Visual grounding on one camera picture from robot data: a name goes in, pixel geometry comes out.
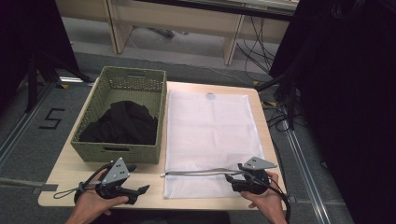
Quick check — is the bundle of black floor cables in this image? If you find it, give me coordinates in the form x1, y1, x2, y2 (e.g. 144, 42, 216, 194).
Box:
235, 16, 278, 75

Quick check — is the light wooden desk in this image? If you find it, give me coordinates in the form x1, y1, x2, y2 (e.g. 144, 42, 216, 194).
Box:
55, 0, 301, 66

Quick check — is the black curtain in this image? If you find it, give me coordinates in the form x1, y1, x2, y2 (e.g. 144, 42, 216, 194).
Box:
0, 0, 80, 108
269, 0, 396, 224

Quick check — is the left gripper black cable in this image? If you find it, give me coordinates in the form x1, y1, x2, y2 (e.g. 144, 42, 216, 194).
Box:
52, 162, 115, 200

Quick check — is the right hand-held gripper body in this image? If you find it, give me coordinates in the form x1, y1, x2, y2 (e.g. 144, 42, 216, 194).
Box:
241, 156, 278, 196

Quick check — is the person's right hand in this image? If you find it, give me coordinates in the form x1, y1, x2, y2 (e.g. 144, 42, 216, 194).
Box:
241, 171, 286, 219

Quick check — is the grey power strip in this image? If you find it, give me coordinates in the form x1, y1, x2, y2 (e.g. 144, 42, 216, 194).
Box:
148, 27, 190, 39

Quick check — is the person's left hand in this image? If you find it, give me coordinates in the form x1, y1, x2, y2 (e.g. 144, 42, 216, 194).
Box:
74, 170, 130, 219

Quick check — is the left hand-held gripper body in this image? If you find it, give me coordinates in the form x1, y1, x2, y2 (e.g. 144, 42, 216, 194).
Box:
94, 157, 133, 201

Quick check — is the green woven basket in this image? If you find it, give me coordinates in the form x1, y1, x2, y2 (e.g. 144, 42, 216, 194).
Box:
70, 65, 168, 165

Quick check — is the black cloth garment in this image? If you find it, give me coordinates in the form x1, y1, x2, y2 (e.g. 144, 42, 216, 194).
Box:
78, 100, 159, 146

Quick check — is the metal floor rail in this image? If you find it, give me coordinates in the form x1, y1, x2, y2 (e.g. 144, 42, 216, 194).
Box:
0, 81, 59, 169
283, 125, 332, 224

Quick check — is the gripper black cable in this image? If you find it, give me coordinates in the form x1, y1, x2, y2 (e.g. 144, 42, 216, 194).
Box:
246, 172, 292, 224
52, 162, 115, 200

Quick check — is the black metal stand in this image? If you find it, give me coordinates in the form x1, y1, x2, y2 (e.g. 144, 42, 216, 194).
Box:
25, 51, 94, 114
255, 69, 302, 132

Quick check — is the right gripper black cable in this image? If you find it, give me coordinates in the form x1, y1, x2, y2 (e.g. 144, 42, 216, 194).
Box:
246, 172, 292, 224

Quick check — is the white mesh laundry bag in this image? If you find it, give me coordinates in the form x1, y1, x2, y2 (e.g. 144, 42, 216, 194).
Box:
160, 89, 266, 200

